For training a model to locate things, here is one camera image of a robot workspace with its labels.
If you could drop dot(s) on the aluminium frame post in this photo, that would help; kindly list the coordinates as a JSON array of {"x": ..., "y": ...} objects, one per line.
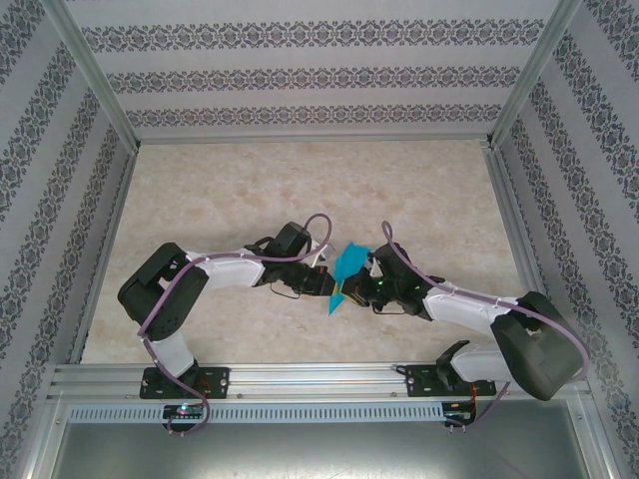
[
  {"x": 594, "y": 439},
  {"x": 534, "y": 70},
  {"x": 42, "y": 444},
  {"x": 91, "y": 70}
]

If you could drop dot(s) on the small circuit board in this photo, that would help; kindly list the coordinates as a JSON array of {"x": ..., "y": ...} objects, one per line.
[
  {"x": 456, "y": 411},
  {"x": 182, "y": 410}
]

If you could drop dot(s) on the wide aluminium mounting rail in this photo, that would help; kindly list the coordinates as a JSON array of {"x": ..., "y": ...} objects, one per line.
[{"x": 319, "y": 381}]

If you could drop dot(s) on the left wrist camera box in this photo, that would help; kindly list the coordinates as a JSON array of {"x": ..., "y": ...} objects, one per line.
[{"x": 325, "y": 252}]

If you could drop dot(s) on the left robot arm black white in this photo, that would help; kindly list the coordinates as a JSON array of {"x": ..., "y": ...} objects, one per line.
[{"x": 160, "y": 294}]

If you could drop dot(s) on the aluminium side rail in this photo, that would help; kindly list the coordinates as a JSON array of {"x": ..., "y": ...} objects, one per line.
[{"x": 524, "y": 249}]

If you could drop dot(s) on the thin aluminium wall rail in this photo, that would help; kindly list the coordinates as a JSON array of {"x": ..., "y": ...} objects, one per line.
[{"x": 314, "y": 141}]

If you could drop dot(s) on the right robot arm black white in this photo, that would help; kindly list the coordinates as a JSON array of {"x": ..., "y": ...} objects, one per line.
[{"x": 539, "y": 349}]

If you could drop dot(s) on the blue paper sheet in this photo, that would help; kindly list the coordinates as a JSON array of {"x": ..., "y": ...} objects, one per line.
[{"x": 349, "y": 262}]

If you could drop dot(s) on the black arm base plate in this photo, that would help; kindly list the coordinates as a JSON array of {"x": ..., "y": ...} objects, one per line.
[
  {"x": 417, "y": 381},
  {"x": 219, "y": 381}
]

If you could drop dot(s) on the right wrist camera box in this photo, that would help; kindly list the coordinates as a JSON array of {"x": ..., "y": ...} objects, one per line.
[{"x": 374, "y": 267}]

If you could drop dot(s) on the grey metal sheet panel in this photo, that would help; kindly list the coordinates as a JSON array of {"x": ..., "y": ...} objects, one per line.
[{"x": 319, "y": 454}]

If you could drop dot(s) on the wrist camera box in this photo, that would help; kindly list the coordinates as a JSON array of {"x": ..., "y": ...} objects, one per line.
[
  {"x": 374, "y": 267},
  {"x": 325, "y": 252}
]

